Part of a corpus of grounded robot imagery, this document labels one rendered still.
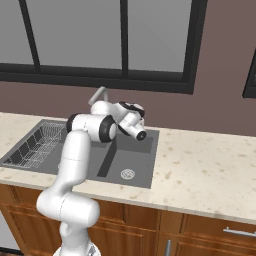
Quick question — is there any silver drawer handle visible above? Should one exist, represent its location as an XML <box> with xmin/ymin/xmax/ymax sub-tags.
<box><xmin>222</xmin><ymin>226</ymin><xmax>256</xmax><ymax>238</ymax></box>

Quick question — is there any wooden cupboard door under sink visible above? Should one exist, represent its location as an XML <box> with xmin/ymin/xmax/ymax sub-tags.
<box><xmin>0</xmin><ymin>184</ymin><xmax>160</xmax><ymax>256</ymax></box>

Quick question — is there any grey appliance front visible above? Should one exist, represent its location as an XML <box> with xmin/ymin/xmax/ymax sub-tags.
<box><xmin>0</xmin><ymin>210</ymin><xmax>22</xmax><ymax>253</ymax></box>

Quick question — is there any wooden drawer front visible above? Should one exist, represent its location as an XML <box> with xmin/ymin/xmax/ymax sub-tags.
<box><xmin>159</xmin><ymin>209</ymin><xmax>256</xmax><ymax>242</ymax></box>

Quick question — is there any large black framed window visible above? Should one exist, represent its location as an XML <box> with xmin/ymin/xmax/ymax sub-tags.
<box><xmin>0</xmin><ymin>0</ymin><xmax>209</xmax><ymax>95</ymax></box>

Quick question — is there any grey kitchen sink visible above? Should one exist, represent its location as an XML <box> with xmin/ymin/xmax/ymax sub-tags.
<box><xmin>0</xmin><ymin>118</ymin><xmax>160</xmax><ymax>190</ymax></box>

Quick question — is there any narrow black framed window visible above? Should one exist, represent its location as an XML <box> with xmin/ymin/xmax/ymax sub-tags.
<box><xmin>242</xmin><ymin>49</ymin><xmax>256</xmax><ymax>100</ymax></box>

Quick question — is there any round silver sink drain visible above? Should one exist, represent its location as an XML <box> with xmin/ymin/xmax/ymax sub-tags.
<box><xmin>120</xmin><ymin>168</ymin><xmax>136</xmax><ymax>180</ymax></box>

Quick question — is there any silver tap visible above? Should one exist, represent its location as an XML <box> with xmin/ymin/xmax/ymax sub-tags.
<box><xmin>87</xmin><ymin>86</ymin><xmax>110</xmax><ymax>106</ymax></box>

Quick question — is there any wire dish rack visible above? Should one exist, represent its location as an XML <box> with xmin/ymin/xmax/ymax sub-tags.
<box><xmin>2</xmin><ymin>121</ymin><xmax>68</xmax><ymax>170</ymax></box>

